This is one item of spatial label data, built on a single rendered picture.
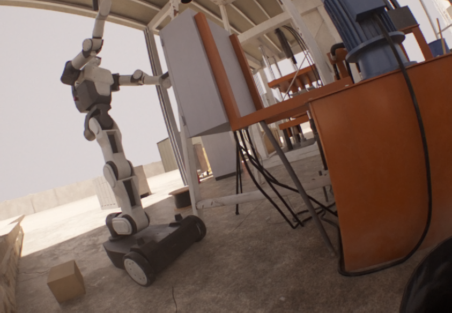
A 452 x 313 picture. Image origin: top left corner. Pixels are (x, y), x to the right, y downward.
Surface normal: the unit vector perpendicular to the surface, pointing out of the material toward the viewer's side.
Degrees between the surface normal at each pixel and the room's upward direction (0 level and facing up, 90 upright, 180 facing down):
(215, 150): 90
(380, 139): 90
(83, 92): 101
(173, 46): 90
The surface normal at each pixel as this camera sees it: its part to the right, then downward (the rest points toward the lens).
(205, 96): -0.51, 0.13
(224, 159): -0.18, 0.02
